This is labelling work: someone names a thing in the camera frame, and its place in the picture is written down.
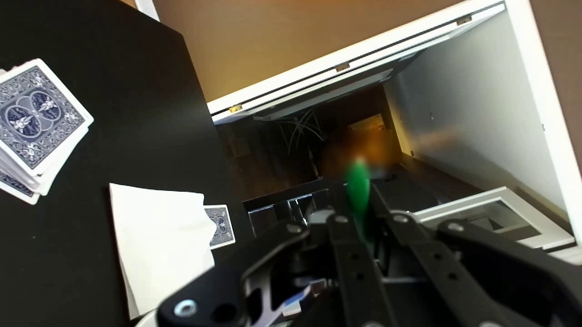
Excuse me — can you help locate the grey metal panel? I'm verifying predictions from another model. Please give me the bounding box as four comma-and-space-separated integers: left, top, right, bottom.
384, 5, 582, 228

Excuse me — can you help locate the aluminium rail frame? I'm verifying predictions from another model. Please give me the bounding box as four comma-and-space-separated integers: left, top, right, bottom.
205, 0, 578, 252

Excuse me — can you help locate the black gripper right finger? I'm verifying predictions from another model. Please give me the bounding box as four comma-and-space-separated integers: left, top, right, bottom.
367, 187, 582, 327

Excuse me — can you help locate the green plastic spoon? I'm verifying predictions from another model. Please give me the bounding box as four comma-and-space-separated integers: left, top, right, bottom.
344, 156, 373, 243

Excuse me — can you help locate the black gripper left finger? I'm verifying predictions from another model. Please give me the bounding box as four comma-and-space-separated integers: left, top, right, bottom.
155, 210, 398, 327

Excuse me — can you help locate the blue playing card deck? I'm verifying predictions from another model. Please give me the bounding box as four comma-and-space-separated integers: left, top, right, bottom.
0, 56, 96, 207

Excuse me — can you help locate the white paper napkin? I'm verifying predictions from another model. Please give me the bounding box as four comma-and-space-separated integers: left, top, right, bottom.
107, 181, 218, 321

